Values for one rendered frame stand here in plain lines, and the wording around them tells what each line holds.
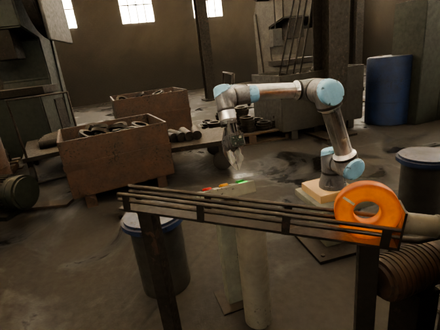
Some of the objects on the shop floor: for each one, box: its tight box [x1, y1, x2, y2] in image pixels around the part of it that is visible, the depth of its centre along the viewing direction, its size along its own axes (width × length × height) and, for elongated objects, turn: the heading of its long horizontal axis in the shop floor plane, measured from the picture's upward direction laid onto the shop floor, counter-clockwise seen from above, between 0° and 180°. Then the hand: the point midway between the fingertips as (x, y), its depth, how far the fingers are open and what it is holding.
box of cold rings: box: [110, 87, 193, 131], centre depth 466 cm, size 103×83×75 cm
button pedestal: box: [195, 180, 256, 316], centre depth 141 cm, size 16×24×62 cm, turn 127°
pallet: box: [200, 106, 289, 153], centre depth 430 cm, size 120×81×44 cm
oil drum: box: [364, 54, 413, 126], centre depth 421 cm, size 59×59×89 cm
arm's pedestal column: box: [294, 210, 358, 265], centre depth 185 cm, size 40×40×26 cm
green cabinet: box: [392, 0, 440, 125], centre depth 404 cm, size 48×70×150 cm
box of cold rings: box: [251, 64, 365, 139], centre depth 440 cm, size 123×93×87 cm
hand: (236, 167), depth 133 cm, fingers closed
